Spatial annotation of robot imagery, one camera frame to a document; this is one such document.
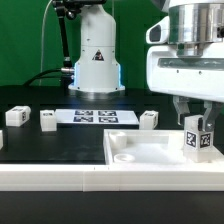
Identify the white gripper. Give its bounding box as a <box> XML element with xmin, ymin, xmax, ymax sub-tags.
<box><xmin>146</xmin><ymin>43</ymin><xmax>224</xmax><ymax>132</ymax></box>

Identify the white square tabletop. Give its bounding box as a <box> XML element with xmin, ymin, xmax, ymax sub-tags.
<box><xmin>103</xmin><ymin>129</ymin><xmax>224</xmax><ymax>169</ymax></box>

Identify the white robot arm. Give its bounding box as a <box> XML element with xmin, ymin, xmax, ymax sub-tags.
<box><xmin>71</xmin><ymin>0</ymin><xmax>224</xmax><ymax>132</ymax></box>

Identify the white U-shaped obstacle fence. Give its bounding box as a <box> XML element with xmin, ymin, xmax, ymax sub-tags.
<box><xmin>0</xmin><ymin>164</ymin><xmax>224</xmax><ymax>192</ymax></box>

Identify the white sheet with tags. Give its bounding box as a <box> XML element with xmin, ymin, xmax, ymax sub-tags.
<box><xmin>55</xmin><ymin>109</ymin><xmax>139</xmax><ymax>125</ymax></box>

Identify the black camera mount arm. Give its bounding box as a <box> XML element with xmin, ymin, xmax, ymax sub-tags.
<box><xmin>52</xmin><ymin>0</ymin><xmax>107</xmax><ymax>68</ymax></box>

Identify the black cable bundle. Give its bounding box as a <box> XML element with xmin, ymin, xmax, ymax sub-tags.
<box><xmin>23</xmin><ymin>68</ymin><xmax>73</xmax><ymax>87</ymax></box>

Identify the grey thin cable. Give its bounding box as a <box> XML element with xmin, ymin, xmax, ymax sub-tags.
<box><xmin>38</xmin><ymin>0</ymin><xmax>54</xmax><ymax>86</ymax></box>

